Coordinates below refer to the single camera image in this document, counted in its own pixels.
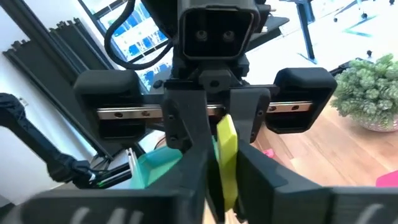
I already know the green plastic bin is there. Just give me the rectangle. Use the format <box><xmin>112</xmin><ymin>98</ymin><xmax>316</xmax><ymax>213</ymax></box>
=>
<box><xmin>128</xmin><ymin>136</ymin><xmax>219</xmax><ymax>190</ymax></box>

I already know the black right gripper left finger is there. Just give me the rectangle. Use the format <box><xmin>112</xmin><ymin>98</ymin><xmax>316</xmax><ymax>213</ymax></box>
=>
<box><xmin>0</xmin><ymin>144</ymin><xmax>225</xmax><ymax>224</ymax></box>

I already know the potted green plant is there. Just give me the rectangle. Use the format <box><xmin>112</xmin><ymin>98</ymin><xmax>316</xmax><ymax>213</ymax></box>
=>
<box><xmin>330</xmin><ymin>53</ymin><xmax>398</xmax><ymax>133</ymax></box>

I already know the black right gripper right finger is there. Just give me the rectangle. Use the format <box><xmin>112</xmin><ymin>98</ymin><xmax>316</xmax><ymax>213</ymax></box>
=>
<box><xmin>234</xmin><ymin>139</ymin><xmax>398</xmax><ymax>224</ymax></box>

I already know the pink plastic bin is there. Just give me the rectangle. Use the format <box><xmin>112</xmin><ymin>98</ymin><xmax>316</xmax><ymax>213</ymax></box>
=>
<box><xmin>375</xmin><ymin>170</ymin><xmax>398</xmax><ymax>188</ymax></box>

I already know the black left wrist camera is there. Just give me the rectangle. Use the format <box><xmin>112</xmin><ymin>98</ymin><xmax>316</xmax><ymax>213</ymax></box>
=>
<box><xmin>177</xmin><ymin>0</ymin><xmax>261</xmax><ymax>62</ymax></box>

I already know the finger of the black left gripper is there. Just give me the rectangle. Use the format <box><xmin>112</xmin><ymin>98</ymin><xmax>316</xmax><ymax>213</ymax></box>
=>
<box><xmin>229</xmin><ymin>88</ymin><xmax>272</xmax><ymax>144</ymax></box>
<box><xmin>162</xmin><ymin>89</ymin><xmax>215</xmax><ymax>155</ymax></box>

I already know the black standing desk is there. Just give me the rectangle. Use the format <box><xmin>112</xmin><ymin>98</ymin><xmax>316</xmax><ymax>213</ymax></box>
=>
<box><xmin>278</xmin><ymin>0</ymin><xmax>318</xmax><ymax>65</ymax></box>

